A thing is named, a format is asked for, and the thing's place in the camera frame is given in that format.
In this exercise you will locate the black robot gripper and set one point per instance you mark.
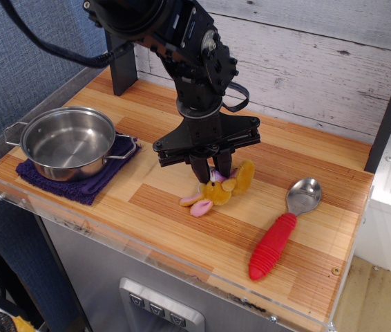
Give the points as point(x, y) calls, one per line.
point(205, 134)

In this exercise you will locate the yellow plush bunny toy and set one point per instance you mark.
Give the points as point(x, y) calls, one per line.
point(219, 189)

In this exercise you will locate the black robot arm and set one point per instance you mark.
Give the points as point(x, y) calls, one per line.
point(182, 34)

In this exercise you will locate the stainless steel pot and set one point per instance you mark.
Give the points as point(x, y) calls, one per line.
point(70, 143)

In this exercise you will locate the purple folded cloth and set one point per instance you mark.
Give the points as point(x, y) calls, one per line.
point(83, 191)

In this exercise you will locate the silver toy fridge front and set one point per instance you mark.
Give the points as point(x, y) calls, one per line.
point(95, 269)

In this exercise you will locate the silver dispenser button panel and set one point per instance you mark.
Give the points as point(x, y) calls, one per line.
point(148, 310)

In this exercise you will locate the clear acrylic edge guard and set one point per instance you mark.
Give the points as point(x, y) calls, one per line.
point(139, 211)

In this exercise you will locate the yellow object at corner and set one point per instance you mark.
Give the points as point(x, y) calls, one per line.
point(21, 325)

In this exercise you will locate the red handled metal scoop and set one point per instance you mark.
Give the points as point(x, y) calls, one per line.
point(303, 197)

